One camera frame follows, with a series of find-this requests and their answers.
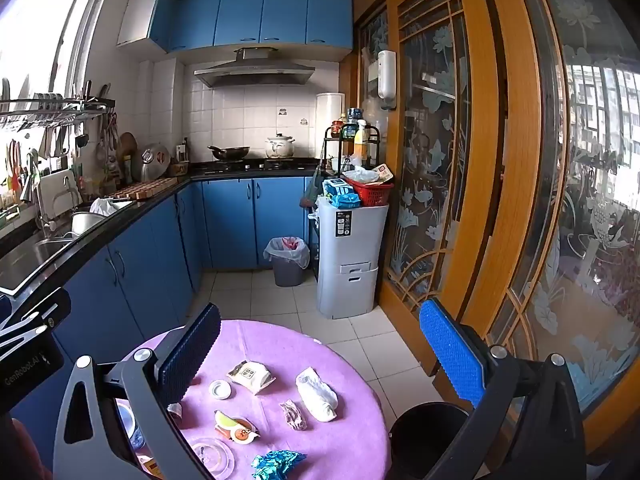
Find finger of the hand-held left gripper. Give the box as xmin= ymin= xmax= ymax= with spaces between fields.
xmin=0 ymin=287 xmax=72 ymax=356

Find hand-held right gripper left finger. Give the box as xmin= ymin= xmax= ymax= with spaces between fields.
xmin=52 ymin=303 xmax=222 ymax=480

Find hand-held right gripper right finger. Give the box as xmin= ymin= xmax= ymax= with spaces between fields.
xmin=419 ymin=299 xmax=587 ymax=480

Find black bucket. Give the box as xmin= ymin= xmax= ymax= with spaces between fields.
xmin=388 ymin=402 xmax=472 ymax=480

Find clear plastic lid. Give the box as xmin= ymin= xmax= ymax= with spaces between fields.
xmin=185 ymin=437 xmax=236 ymax=479

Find pinkish tissue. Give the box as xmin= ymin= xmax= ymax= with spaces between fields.
xmin=279 ymin=399 xmax=308 ymax=431

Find teal wrapper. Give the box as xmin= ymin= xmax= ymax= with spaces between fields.
xmin=251 ymin=450 xmax=307 ymax=480

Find steel sink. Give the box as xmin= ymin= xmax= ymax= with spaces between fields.
xmin=0 ymin=237 xmax=76 ymax=292

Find white labelled packet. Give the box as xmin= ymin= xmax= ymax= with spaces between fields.
xmin=226 ymin=360 xmax=277 ymax=395

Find pink tablecloth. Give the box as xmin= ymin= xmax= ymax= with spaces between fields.
xmin=115 ymin=319 xmax=392 ymax=480

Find metal bowl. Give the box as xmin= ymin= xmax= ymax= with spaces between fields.
xmin=71 ymin=211 xmax=108 ymax=236

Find white chopping board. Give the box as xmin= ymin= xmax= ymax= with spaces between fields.
xmin=39 ymin=169 xmax=83 ymax=211

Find grey bin with white liner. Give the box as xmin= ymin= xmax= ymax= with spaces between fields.
xmin=263 ymin=236 xmax=311 ymax=288

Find blue base cabinets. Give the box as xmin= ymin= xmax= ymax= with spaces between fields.
xmin=10 ymin=176 xmax=321 ymax=461

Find grey storage cabinet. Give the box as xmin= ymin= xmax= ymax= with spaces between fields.
xmin=315 ymin=203 xmax=390 ymax=320

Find wooden chopping board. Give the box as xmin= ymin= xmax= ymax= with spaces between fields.
xmin=107 ymin=177 xmax=179 ymax=201

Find steel pot lid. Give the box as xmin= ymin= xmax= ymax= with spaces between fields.
xmin=140 ymin=143 xmax=171 ymax=182

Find red plastic basket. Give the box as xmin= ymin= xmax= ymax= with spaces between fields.
xmin=342 ymin=175 xmax=395 ymax=208

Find metal dish rack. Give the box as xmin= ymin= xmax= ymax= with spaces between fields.
xmin=0 ymin=91 xmax=116 ymax=131

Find gas stove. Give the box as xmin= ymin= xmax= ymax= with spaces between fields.
xmin=192 ymin=158 xmax=321 ymax=177

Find black wok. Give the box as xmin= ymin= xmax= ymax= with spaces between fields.
xmin=207 ymin=145 xmax=251 ymax=162

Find hanging mesh bag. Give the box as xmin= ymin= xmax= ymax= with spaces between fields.
xmin=300 ymin=165 xmax=324 ymax=209

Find yellow bottle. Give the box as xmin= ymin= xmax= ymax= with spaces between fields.
xmin=354 ymin=120 xmax=371 ymax=162

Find black shelf rack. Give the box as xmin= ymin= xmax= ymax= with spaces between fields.
xmin=310 ymin=125 xmax=382 ymax=281

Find wooden door with lotus glass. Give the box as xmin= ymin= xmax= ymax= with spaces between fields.
xmin=352 ymin=0 xmax=506 ymax=376

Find white cylindrical water heater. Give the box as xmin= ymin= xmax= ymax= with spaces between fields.
xmin=315 ymin=92 xmax=346 ymax=161

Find window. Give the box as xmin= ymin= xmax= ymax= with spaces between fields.
xmin=0 ymin=0 xmax=113 ymax=128

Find steel range hood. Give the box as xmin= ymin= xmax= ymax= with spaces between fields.
xmin=194 ymin=47 xmax=316 ymax=88

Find white wall dispenser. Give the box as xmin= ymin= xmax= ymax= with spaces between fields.
xmin=377 ymin=50 xmax=398 ymax=111

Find blue wall cabinets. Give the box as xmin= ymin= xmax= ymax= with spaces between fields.
xmin=150 ymin=0 xmax=355 ymax=53

